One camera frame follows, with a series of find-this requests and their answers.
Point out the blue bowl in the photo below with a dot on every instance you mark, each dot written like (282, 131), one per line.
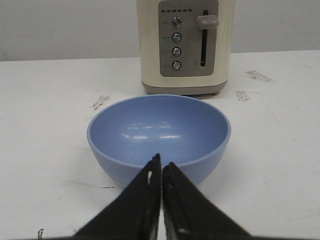
(183, 130)

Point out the cream toaster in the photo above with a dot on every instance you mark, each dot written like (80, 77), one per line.
(185, 45)

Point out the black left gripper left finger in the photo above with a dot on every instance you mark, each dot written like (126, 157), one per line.
(134, 214)

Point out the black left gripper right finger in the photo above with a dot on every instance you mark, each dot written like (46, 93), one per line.
(189, 215)

